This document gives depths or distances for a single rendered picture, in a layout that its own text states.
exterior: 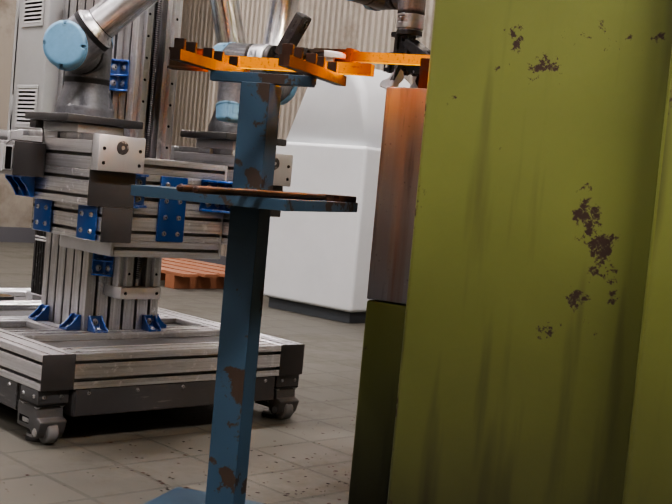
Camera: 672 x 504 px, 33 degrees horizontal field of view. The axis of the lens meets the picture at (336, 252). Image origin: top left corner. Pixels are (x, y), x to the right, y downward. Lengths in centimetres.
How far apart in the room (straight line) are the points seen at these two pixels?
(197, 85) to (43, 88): 502
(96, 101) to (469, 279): 131
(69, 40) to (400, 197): 96
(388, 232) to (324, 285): 347
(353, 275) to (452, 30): 372
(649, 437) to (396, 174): 82
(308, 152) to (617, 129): 409
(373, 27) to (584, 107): 516
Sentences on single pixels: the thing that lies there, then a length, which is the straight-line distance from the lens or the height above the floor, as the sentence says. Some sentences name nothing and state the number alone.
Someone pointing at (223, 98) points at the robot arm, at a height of 89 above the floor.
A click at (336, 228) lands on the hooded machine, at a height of 47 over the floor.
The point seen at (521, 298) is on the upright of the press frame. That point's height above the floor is 54.
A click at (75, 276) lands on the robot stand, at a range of 328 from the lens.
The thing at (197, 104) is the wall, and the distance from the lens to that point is 835.
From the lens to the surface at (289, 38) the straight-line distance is 272.
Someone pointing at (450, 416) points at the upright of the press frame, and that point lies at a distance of 203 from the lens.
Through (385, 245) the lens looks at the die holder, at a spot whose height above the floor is 59.
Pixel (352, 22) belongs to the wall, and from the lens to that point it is 720.
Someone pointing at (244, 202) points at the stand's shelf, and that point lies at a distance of 195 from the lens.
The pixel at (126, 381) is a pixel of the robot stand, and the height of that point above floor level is 15.
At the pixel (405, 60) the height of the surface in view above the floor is 100.
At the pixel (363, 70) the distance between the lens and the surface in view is 221.
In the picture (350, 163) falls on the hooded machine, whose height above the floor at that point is 81.
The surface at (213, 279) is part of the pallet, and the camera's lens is 685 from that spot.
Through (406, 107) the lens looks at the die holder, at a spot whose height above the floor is 87.
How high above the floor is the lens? 71
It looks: 4 degrees down
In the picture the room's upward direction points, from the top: 5 degrees clockwise
